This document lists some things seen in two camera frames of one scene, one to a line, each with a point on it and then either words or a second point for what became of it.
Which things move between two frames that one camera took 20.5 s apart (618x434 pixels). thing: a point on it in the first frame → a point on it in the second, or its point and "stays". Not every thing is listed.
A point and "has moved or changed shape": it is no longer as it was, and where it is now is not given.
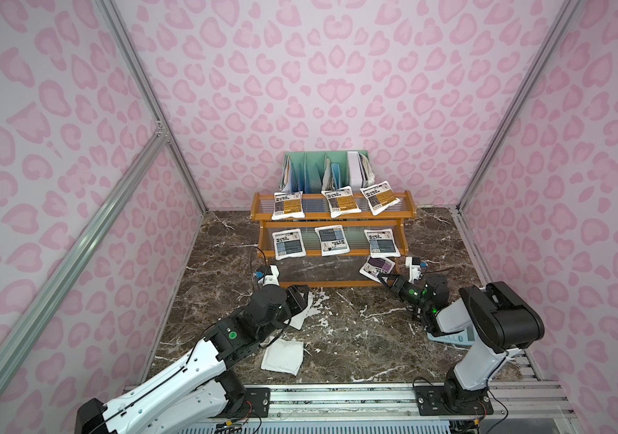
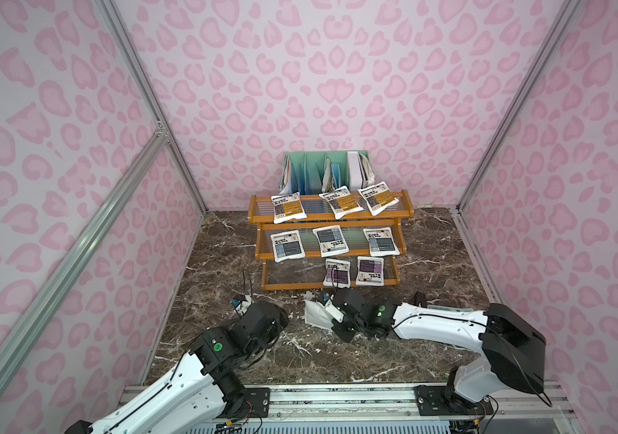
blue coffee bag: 382,243 stays
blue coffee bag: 332,240 stays
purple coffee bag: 373,267 has moved or changed shape
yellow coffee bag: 287,204 stays
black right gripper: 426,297 → 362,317
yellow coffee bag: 341,202 stays
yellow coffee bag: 379,196 stays
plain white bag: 284,355 → 316,314
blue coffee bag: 288,243 stays
